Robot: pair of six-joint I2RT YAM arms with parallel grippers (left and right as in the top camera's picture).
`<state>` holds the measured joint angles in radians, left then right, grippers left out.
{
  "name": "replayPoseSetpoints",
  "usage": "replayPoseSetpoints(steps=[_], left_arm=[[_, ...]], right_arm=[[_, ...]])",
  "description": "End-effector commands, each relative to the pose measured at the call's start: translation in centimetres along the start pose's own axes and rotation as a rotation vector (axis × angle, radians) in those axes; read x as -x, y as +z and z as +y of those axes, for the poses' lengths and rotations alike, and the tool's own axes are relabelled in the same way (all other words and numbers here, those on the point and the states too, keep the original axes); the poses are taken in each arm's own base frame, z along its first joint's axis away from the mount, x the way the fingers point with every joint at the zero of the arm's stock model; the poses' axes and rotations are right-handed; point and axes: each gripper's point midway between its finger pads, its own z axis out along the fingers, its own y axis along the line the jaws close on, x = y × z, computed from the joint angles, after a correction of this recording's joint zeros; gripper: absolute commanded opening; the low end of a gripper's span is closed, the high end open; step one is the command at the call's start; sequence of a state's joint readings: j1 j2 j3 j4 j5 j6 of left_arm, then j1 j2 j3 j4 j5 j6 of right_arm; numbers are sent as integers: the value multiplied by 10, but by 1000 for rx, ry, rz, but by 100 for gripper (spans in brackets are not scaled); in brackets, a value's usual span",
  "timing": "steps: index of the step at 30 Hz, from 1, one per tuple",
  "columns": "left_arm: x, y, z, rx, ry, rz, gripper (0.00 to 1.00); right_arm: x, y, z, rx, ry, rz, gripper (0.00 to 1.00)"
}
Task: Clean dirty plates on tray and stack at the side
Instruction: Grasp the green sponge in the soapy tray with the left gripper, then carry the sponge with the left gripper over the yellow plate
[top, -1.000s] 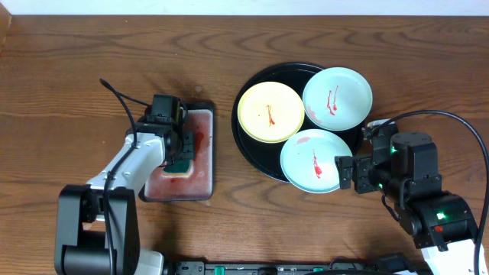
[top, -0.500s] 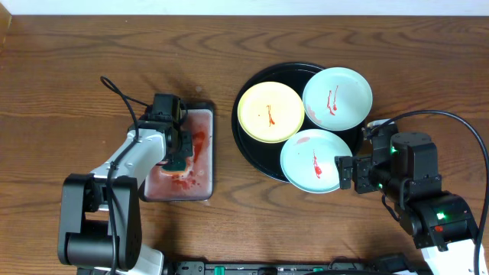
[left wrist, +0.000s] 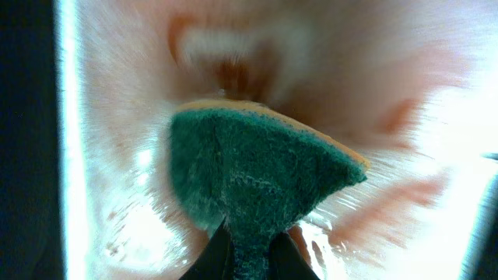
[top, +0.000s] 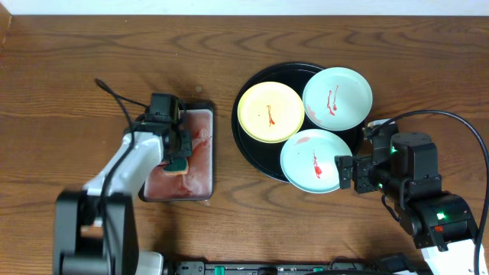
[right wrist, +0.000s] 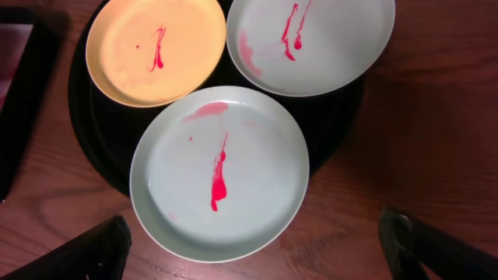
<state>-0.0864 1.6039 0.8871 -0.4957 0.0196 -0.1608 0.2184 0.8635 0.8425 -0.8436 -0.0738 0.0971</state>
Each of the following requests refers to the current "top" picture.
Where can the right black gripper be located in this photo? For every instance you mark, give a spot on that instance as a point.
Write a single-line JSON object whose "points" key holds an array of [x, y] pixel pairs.
{"points": [[359, 175]]}

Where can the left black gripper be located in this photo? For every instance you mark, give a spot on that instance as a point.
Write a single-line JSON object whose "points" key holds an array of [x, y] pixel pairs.
{"points": [[183, 146]]}

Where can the green yellow sponge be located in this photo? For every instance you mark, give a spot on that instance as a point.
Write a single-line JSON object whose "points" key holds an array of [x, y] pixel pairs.
{"points": [[174, 170]]}

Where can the mint plate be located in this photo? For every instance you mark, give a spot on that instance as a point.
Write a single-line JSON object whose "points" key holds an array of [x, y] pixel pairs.
{"points": [[307, 160], [337, 99]]}

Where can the yellow plate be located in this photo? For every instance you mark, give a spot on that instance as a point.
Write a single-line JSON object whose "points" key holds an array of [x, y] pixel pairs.
{"points": [[270, 112]]}

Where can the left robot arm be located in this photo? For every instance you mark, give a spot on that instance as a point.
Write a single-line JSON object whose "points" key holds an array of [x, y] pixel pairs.
{"points": [[94, 228]]}

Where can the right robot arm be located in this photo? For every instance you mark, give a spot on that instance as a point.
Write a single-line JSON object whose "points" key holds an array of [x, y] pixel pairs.
{"points": [[403, 167]]}

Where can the black rectangular soap tray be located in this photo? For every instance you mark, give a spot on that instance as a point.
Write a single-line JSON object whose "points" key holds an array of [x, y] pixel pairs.
{"points": [[197, 182]]}

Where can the round black tray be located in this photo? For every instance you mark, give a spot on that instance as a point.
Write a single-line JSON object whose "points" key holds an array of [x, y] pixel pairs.
{"points": [[265, 157]]}

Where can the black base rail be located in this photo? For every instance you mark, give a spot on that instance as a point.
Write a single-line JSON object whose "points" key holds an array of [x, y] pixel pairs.
{"points": [[202, 268]]}

